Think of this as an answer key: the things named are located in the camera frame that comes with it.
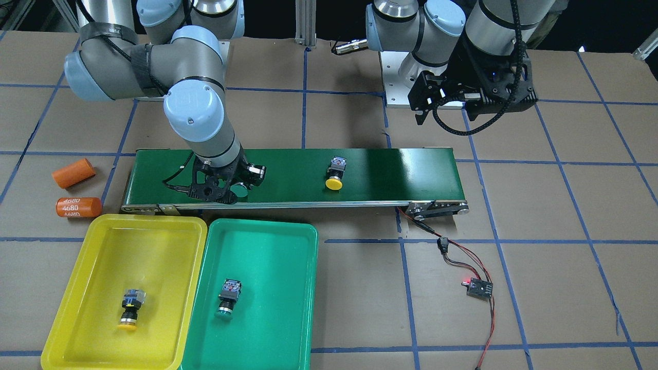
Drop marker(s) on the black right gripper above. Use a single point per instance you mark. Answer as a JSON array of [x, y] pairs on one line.
[[237, 173]]

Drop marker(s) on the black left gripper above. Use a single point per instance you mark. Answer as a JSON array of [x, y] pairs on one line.
[[459, 67]]

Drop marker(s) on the green push button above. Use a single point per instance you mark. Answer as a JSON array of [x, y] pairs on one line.
[[228, 297], [240, 190]]

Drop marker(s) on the yellow push button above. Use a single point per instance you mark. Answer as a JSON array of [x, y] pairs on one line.
[[133, 300], [335, 172]]

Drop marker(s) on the plain orange cylinder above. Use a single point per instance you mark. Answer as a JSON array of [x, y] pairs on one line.
[[73, 173]]

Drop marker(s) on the orange can with white print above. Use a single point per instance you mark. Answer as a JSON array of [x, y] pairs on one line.
[[79, 207]]

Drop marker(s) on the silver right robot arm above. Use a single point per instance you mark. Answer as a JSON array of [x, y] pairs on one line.
[[113, 62]]

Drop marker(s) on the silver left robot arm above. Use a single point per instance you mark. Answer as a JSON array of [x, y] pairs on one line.
[[431, 32]]

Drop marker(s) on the green conveyor belt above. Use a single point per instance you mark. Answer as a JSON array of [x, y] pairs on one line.
[[423, 182]]

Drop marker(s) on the green plastic tray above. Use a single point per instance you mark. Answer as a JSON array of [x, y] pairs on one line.
[[271, 325]]

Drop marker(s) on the yellow plastic tray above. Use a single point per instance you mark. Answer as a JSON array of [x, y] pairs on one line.
[[161, 255]]

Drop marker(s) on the small black circuit board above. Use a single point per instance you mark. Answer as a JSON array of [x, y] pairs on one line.
[[478, 288]]

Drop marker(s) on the aluminium frame post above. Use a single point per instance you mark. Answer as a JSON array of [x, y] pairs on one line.
[[305, 22]]

